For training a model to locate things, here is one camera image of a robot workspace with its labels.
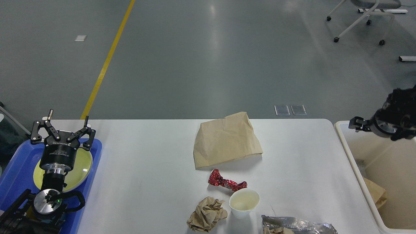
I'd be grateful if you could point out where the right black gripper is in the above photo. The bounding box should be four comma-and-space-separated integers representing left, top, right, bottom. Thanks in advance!
348, 111, 397, 138

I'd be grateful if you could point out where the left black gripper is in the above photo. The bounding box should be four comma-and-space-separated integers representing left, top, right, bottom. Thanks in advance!
31, 109, 97, 176

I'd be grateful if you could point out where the yellow plastic plate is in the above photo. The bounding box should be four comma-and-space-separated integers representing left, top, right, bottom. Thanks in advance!
33, 149, 93, 192

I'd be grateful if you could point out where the large paper bag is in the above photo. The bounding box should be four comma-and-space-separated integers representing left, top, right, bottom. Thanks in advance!
193, 112, 264, 169

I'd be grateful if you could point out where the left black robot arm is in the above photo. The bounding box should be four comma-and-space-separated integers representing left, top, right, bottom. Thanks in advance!
1, 110, 96, 234

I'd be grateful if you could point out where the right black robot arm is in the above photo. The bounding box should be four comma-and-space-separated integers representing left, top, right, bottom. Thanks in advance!
348, 86, 416, 141

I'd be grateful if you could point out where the pale green plate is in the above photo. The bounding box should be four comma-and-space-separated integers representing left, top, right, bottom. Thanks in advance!
70, 149, 94, 192

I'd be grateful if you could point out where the beige plastic bin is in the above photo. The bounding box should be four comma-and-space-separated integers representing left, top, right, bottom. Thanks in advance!
334, 121, 416, 234

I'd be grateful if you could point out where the blue plastic tray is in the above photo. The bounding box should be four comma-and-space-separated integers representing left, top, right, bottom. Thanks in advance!
0, 139, 103, 234

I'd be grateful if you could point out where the right clear floor plate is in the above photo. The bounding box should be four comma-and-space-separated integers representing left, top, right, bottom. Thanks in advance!
290, 105, 307, 116

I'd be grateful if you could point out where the clear floor plate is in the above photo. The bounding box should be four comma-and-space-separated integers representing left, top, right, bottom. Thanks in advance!
274, 105, 291, 116
290, 105, 307, 116

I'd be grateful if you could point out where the left clear floor plate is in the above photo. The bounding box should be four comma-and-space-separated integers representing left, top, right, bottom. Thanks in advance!
274, 105, 291, 116

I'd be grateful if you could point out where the white office chair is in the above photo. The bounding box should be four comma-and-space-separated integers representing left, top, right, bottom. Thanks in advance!
333, 0, 407, 46

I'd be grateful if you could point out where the clear plastic bag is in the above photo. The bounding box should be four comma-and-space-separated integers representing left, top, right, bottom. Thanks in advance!
261, 215, 337, 234

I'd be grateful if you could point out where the white paper cup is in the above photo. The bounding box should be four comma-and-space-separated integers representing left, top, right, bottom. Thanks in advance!
229, 188, 260, 219

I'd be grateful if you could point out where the red foil wrapper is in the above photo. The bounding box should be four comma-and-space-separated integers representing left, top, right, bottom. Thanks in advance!
208, 169, 248, 192

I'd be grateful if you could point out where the crumpled brown paper ball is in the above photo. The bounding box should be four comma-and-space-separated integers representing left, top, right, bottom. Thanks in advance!
186, 196, 228, 233

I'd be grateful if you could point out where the white floor rail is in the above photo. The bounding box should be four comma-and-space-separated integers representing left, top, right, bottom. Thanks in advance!
398, 55, 416, 62

